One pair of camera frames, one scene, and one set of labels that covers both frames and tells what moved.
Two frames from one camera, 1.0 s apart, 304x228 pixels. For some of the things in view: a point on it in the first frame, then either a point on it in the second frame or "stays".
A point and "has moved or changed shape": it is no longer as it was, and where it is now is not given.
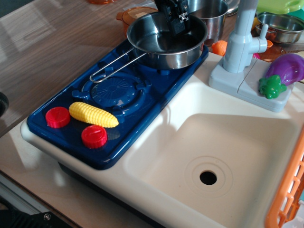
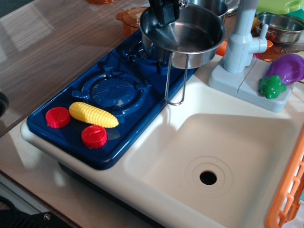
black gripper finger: (177, 14) to (166, 11)
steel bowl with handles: (282, 28) stays
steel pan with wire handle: (150, 37) has moved or changed shape
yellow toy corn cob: (97, 117) stays
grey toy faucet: (235, 75) stays
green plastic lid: (280, 7) stays
